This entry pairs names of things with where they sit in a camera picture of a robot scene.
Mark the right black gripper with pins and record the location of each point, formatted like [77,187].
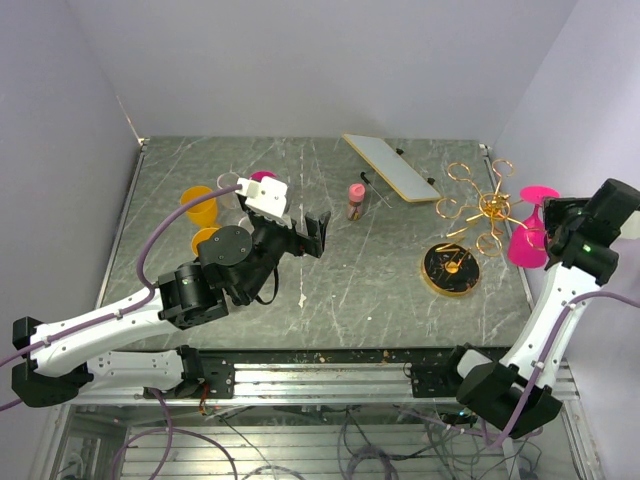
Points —
[553,207]

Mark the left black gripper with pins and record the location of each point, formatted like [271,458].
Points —
[312,242]

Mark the pink wine glass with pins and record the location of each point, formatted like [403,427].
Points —
[260,175]
[527,245]

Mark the orange wine glass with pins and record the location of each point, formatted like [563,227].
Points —
[201,236]
[203,214]

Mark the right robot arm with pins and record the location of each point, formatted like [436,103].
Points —
[515,393]

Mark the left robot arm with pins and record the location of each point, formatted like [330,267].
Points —
[64,360]

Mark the gold wine glass rack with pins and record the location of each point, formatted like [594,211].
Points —
[479,226]

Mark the small pink capped bottle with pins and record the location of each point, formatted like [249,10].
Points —
[356,196]

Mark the yellow framed tilted mirror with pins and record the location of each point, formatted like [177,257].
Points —
[393,169]

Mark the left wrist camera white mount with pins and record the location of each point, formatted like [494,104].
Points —
[267,198]

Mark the aluminium rail frame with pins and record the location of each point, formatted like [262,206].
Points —
[321,383]

